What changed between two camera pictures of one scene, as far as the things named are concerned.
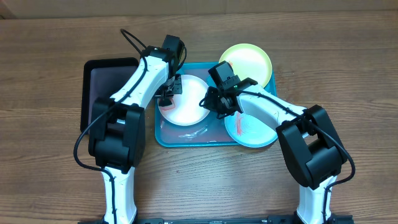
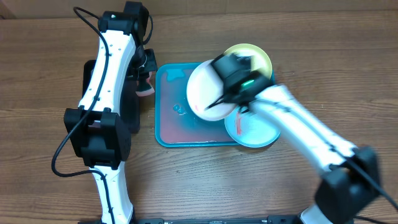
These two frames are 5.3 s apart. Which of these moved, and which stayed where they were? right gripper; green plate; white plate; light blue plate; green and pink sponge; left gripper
Moved: left gripper; right gripper; green and pink sponge; white plate
Stayed: green plate; light blue plate
